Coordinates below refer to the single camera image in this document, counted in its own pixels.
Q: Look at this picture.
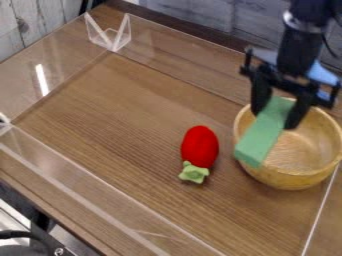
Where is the green foam stick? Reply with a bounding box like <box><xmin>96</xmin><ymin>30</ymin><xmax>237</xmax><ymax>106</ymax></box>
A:
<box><xmin>233</xmin><ymin>96</ymin><xmax>295</xmax><ymax>168</ymax></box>

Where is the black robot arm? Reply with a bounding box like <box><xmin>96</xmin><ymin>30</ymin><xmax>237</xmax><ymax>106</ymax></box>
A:
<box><xmin>239</xmin><ymin>0</ymin><xmax>342</xmax><ymax>130</ymax></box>

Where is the brown wooden bowl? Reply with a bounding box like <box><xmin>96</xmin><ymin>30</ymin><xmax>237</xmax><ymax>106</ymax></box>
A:
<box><xmin>232</xmin><ymin>105</ymin><xmax>342</xmax><ymax>191</ymax></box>

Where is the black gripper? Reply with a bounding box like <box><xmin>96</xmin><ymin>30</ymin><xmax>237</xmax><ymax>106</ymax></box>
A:
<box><xmin>239</xmin><ymin>46</ymin><xmax>342</xmax><ymax>130</ymax></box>

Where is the red plush strawberry toy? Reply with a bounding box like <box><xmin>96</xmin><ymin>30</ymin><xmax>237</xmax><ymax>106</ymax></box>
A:
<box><xmin>177</xmin><ymin>126</ymin><xmax>219</xmax><ymax>184</ymax></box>

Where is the black metal stand bracket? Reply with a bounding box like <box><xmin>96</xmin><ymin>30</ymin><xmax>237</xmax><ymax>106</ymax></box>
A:
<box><xmin>0</xmin><ymin>221</ymin><xmax>78</xmax><ymax>256</ymax></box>

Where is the clear acrylic tray wall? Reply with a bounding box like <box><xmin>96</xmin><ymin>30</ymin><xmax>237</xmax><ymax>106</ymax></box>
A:
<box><xmin>0</xmin><ymin>10</ymin><xmax>342</xmax><ymax>256</ymax></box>

